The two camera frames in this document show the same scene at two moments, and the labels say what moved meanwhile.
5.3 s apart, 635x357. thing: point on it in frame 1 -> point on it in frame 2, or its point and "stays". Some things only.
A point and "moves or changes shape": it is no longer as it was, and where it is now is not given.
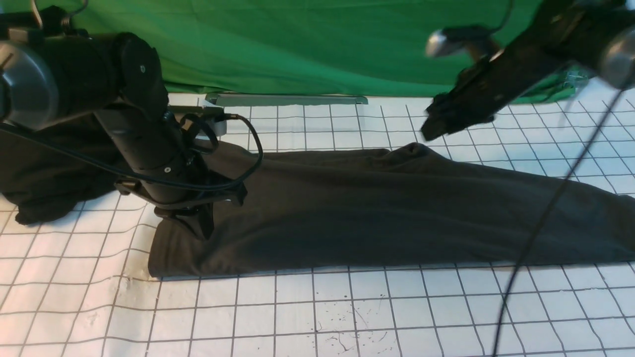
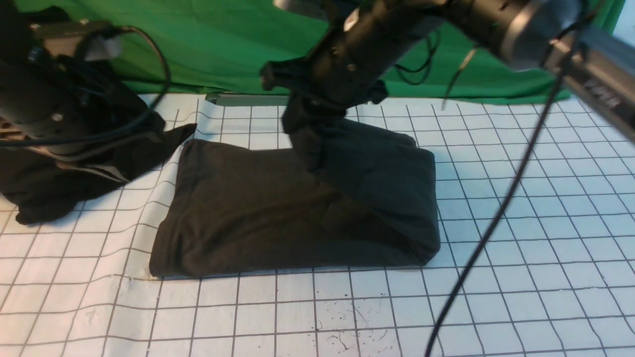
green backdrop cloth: x=330 y=47 stays
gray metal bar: x=261 y=99 stays
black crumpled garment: x=47 y=170 stays
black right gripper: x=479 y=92 -> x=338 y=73
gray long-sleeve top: x=408 y=206 moves or changes shape
